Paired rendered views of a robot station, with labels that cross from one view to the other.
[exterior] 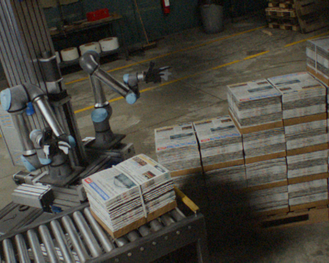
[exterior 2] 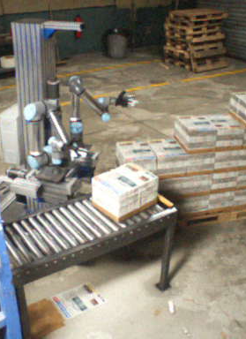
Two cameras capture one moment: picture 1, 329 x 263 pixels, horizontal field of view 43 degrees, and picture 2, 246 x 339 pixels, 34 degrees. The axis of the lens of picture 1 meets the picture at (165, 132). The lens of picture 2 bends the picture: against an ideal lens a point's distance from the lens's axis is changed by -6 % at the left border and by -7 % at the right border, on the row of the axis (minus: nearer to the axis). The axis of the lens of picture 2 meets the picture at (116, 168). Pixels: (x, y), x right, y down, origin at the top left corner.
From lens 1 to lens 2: 117 cm
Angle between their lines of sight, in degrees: 13
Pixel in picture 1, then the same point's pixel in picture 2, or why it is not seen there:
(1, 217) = not seen: outside the picture
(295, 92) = (226, 129)
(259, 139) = (198, 159)
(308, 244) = (218, 236)
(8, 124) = (9, 129)
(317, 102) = (237, 138)
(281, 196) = (205, 202)
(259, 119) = (201, 145)
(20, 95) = (41, 109)
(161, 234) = (151, 221)
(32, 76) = (41, 94)
